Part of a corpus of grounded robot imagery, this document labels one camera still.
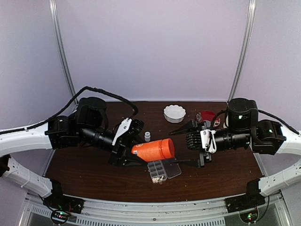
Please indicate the white fluted ceramic bowl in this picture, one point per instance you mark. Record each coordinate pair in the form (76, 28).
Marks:
(174, 113)

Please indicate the orange pill bottle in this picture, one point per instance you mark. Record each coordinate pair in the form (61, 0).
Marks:
(155, 150)

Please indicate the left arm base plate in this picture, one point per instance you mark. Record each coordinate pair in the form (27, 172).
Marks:
(66, 203)

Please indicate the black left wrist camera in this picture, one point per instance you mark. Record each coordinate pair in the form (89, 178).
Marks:
(128, 129)

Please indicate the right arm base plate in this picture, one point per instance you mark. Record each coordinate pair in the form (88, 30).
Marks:
(243, 202)

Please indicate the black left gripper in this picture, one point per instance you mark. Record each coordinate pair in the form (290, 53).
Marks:
(116, 154)

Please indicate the aluminium frame post right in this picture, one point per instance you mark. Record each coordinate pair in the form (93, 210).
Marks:
(244, 48)

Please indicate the aluminium frame post left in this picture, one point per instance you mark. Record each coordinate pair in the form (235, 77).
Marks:
(59, 40)

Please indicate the white pills in organizer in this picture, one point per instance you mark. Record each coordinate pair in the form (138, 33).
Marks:
(158, 179)

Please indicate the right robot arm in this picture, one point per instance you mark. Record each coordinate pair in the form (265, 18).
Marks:
(242, 125)

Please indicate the red floral saucer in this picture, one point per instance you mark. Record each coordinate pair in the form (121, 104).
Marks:
(207, 116)

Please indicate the small white pill bottle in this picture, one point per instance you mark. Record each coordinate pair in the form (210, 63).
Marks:
(147, 136)

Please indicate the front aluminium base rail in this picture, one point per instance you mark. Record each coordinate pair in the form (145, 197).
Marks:
(210, 212)

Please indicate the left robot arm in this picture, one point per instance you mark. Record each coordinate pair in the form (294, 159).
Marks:
(87, 124)

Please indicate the clear plastic pill organizer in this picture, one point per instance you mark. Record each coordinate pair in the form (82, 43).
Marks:
(164, 168)

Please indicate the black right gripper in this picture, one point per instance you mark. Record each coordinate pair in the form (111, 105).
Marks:
(203, 154)

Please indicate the aluminium frame post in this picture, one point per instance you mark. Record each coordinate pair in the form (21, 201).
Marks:
(244, 48)
(59, 40)

